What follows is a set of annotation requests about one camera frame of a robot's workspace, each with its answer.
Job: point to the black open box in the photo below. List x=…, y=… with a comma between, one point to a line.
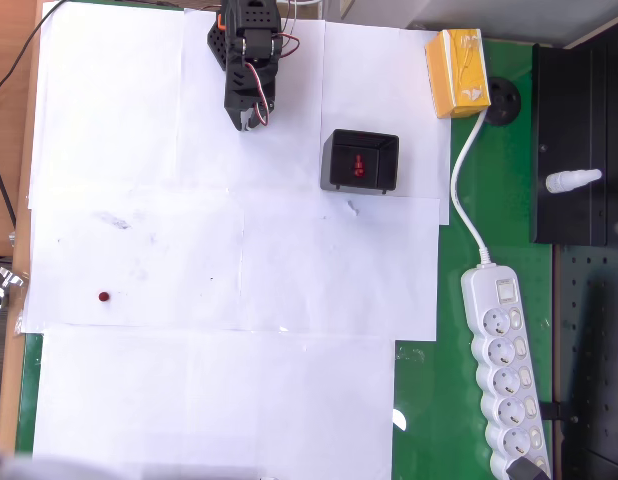
x=339, y=165

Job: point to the yellow cardboard box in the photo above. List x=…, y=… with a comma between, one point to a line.
x=456, y=70

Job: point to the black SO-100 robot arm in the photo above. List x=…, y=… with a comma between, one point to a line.
x=259, y=20

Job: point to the metal clamp with wing nut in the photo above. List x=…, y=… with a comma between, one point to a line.
x=4, y=287

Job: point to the black pegboard panel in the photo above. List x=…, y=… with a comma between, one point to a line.
x=594, y=350

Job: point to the white power strip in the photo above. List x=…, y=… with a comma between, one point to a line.
x=489, y=295

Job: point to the small white bottle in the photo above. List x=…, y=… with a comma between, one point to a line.
x=571, y=181

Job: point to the white paper sheet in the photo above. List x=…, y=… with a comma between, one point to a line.
x=199, y=150
x=379, y=75
x=109, y=100
x=214, y=400
x=164, y=260
x=339, y=275

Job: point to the small black bracket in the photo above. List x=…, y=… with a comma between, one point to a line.
x=556, y=413

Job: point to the black metal shelf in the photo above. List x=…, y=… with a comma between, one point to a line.
x=569, y=125

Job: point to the black power plug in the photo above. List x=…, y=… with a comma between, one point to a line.
x=526, y=470

